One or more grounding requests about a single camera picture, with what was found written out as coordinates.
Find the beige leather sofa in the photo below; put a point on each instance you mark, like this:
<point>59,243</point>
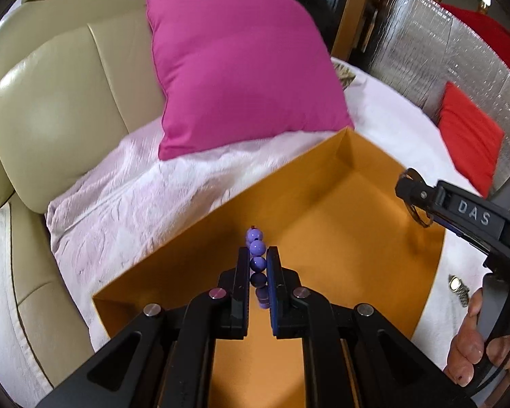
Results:
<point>68,93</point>

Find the pink cushion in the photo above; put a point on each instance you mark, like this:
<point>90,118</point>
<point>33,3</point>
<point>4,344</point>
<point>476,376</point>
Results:
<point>238,72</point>

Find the person's right hand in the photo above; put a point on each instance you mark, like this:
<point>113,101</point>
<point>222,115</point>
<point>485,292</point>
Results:
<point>465,348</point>

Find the red cloth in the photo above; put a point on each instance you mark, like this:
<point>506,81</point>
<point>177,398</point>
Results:
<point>493,34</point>

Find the silver foil insulation mat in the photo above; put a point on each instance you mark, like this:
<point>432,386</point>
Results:
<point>416,51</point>

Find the red cushion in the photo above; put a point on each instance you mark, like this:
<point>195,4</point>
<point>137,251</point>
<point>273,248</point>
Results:
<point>467,140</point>

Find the beige patterned pouch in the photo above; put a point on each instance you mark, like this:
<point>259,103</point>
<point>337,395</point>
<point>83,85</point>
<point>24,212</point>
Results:
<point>344,75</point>

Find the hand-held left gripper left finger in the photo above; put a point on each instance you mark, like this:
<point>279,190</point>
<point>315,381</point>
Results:
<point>243,272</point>

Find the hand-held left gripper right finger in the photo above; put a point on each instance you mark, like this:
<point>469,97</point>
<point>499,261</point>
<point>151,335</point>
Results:
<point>274,280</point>

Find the white pink towel blanket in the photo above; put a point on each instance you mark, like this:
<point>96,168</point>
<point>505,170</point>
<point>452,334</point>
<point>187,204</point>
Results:
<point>153,187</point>

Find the orange cardboard box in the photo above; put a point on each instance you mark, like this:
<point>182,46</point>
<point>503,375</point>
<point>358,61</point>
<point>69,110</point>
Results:
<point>323,221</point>

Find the metal wristwatch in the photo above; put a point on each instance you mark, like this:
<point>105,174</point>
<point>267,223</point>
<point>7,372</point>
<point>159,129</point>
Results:
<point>458,287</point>

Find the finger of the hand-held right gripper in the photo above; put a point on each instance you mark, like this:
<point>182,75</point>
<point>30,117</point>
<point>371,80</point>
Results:
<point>416,193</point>
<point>448,226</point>

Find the wooden cabinet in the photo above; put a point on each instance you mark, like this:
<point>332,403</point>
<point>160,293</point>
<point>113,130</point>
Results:
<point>323,4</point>

